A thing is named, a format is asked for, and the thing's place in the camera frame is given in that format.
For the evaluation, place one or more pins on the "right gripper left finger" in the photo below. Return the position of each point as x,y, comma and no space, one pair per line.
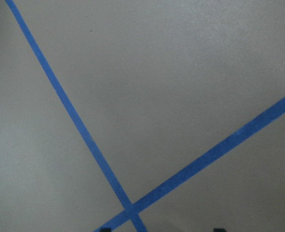
105,230

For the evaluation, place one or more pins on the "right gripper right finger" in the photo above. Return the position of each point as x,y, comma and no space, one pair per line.
218,230

